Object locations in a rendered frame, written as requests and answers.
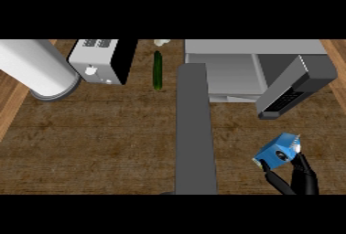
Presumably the blue milk carton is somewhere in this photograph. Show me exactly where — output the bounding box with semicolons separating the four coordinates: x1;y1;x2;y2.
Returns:
252;132;304;170

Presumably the white garlic bulb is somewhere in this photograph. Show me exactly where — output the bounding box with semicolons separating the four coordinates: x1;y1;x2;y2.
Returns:
153;39;172;48

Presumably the white cylindrical container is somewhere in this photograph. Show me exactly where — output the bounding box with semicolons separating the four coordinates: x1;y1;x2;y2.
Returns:
0;39;83;102

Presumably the white toaster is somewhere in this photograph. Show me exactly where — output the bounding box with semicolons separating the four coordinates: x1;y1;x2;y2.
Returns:
67;39;140;86

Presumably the grey microwave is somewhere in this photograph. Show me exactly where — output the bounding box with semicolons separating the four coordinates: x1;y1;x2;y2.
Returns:
184;39;339;121

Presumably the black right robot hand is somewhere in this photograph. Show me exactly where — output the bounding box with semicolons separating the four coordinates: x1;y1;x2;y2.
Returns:
259;153;321;196

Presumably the green cucumber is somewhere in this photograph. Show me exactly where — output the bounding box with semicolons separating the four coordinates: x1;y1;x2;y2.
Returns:
153;50;165;91

